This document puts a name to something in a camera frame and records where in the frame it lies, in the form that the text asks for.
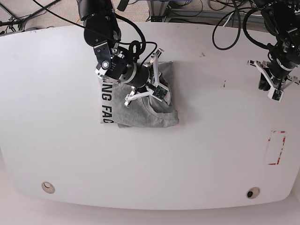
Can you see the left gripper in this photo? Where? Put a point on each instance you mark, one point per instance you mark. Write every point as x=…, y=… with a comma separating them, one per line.
x=275, y=74

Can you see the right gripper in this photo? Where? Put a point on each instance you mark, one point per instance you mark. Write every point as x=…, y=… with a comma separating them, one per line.
x=142, y=78

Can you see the grey printed T-shirt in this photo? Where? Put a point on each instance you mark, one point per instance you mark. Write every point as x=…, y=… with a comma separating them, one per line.
x=145, y=112

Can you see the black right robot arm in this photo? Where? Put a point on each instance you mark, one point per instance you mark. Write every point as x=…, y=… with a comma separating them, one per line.
x=115, y=63

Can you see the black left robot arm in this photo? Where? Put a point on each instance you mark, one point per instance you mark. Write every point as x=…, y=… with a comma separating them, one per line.
x=282, y=20

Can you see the red tape rectangle marking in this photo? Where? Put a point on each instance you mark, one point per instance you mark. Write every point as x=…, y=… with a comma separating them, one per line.
x=275, y=147

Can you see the open table grommet hole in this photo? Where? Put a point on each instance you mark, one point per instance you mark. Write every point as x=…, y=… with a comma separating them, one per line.
x=253, y=192

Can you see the black tripod stand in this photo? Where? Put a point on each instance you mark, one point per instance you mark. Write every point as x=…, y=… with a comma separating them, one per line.
x=11, y=22

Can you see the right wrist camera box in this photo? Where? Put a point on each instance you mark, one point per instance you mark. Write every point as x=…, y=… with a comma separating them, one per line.
x=160, y=92

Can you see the aluminium frame stand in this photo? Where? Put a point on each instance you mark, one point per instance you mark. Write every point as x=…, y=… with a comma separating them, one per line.
x=207, y=12

